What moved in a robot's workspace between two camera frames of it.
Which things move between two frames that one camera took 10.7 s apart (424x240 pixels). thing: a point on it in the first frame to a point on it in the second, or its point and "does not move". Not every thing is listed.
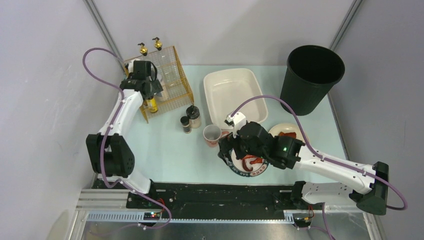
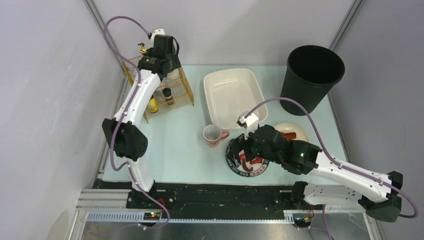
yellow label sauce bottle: (152, 105) does not move
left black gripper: (156, 87) to (171, 62)
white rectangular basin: (226, 90) does not move
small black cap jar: (185, 122) to (167, 92)
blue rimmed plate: (236, 164) does not move
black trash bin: (311, 73) does not move
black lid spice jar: (193, 113) to (174, 74)
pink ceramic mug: (212, 134) does not move
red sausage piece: (292, 134) does not move
